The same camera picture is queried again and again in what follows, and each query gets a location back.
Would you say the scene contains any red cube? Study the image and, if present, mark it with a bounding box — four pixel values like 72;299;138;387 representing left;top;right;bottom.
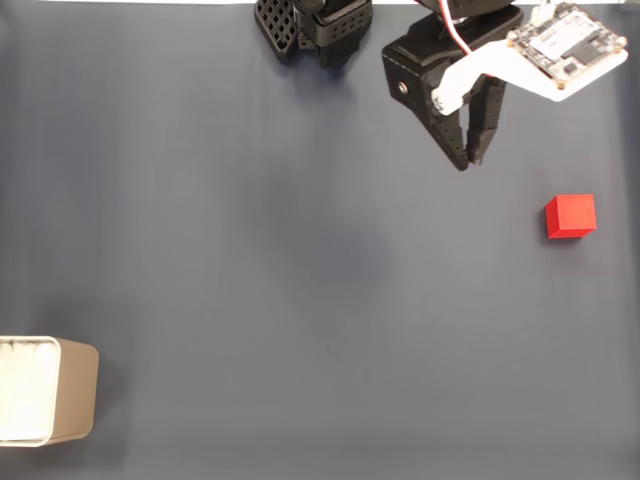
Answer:
544;193;598;240

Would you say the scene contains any beige box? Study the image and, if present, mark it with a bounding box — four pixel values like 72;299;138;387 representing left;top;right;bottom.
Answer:
0;335;100;447

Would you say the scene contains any red white servo cable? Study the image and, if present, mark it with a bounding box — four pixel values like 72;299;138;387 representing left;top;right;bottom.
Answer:
433;0;475;57

